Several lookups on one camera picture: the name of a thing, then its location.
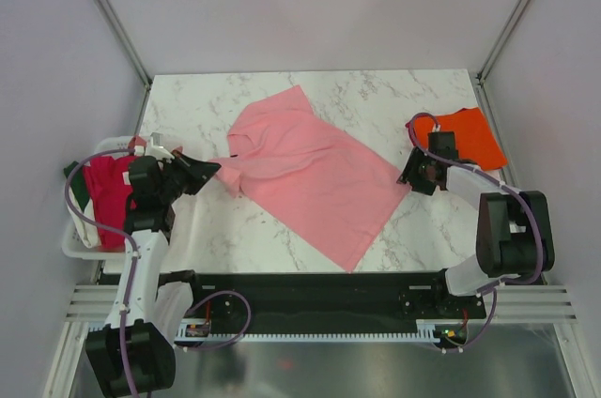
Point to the right aluminium frame post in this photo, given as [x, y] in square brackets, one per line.
[516, 15]

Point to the white cable duct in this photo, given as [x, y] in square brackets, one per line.
[197, 333]

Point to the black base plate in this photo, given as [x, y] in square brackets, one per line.
[324, 302]

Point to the dark green t shirt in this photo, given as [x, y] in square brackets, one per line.
[78, 191]

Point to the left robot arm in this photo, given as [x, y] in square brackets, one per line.
[133, 352]

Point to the magenta t shirt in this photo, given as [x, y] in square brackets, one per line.
[104, 177]

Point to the pink t shirt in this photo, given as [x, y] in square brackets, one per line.
[331, 190]

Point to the white laundry basket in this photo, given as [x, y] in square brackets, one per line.
[72, 246]

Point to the white t shirt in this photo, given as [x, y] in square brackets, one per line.
[88, 233]

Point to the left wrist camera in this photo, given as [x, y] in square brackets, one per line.
[155, 147]

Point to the left aluminium frame post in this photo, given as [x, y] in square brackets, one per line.
[111, 17]

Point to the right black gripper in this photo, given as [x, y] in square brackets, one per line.
[409, 173]

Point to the orange folded t shirt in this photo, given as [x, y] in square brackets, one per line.
[474, 139]

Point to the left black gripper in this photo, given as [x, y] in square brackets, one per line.
[198, 173]

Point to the aluminium frame post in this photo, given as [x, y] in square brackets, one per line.
[516, 15]
[111, 17]

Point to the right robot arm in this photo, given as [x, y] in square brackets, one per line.
[514, 242]

